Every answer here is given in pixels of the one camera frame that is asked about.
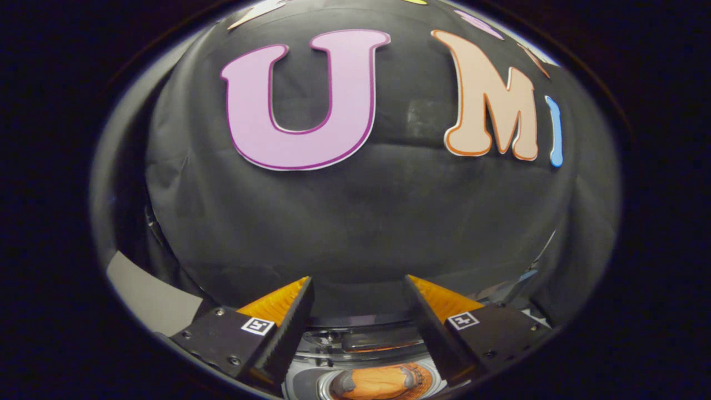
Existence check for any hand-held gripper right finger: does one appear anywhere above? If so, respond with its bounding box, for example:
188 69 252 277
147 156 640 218
404 274 553 384

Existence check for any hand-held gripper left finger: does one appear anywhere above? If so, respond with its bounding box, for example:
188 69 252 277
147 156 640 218
169 276 316 392

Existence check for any grey washing machine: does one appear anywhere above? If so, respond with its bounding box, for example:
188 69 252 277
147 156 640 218
282 267 556 400

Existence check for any dark transparent washing machine lid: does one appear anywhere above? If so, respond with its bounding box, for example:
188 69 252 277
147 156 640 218
308 313 429 329

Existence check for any orange t-shirt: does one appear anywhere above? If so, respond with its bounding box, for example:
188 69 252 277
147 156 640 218
332 364 435 400

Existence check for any black backdrop cloth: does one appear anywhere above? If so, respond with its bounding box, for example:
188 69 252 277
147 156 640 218
89 0 623 328

